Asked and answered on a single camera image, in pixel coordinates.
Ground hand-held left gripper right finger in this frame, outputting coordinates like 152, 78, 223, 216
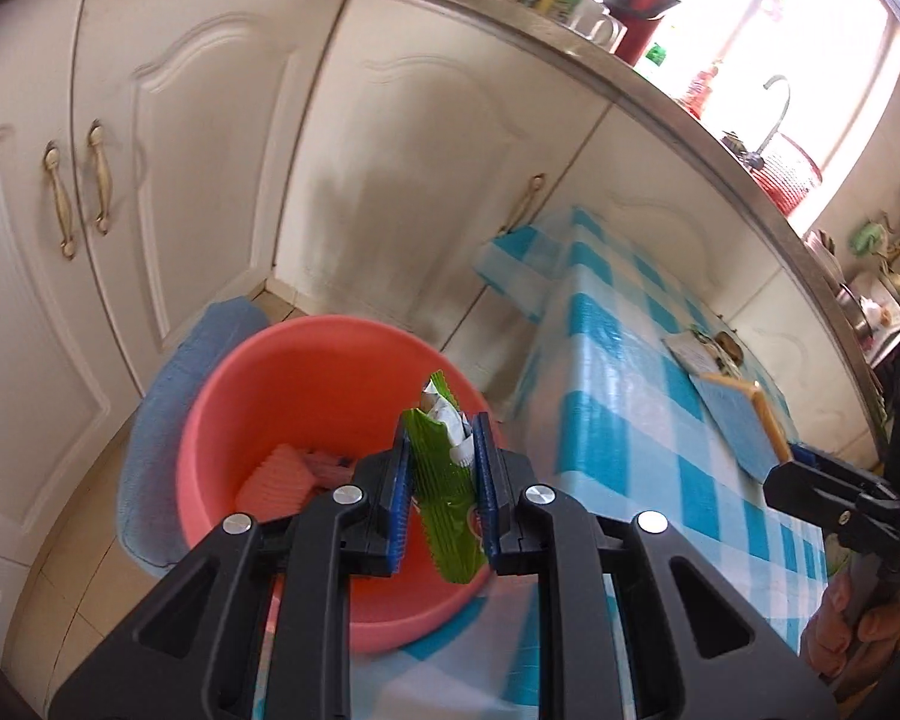
472, 411, 842, 720

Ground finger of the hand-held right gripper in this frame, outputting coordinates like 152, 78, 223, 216
765, 442, 899, 535

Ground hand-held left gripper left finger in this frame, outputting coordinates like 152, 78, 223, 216
47, 412, 415, 720

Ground bright green snack packet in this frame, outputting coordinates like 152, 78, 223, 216
400, 369, 496, 584

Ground blue board tan edge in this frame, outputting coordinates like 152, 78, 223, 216
694, 373, 792, 482

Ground red plastic basin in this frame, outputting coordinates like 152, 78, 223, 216
176, 317, 507, 653

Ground person's right hand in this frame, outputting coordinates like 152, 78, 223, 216
802, 572, 900, 682

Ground pink ridged object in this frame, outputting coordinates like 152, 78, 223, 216
236, 444, 323, 518

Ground stack of plates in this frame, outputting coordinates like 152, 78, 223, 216
802, 229, 841, 278

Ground blue fuzzy floor mat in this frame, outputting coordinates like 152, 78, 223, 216
116, 298, 271, 567

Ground red plastic basket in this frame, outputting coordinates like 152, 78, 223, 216
750, 131, 824, 211

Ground steel kitchen faucet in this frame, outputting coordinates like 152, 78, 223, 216
724, 75, 792, 170

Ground white kitchen base cabinets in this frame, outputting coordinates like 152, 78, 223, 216
0, 0, 886, 691

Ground red plastic bottle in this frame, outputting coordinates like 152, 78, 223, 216
679, 60, 721, 117

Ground kitchen window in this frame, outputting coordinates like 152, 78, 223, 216
645, 0, 900, 226

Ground white mug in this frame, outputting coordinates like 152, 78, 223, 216
566, 0, 627, 53

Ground grey stone countertop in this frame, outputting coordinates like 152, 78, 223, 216
30, 0, 890, 391

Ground red thermos flask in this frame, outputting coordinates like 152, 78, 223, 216
604, 0, 680, 67

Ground brass cabinet door handle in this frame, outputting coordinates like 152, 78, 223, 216
41, 142, 76, 260
86, 120, 113, 235
506, 174, 547, 235

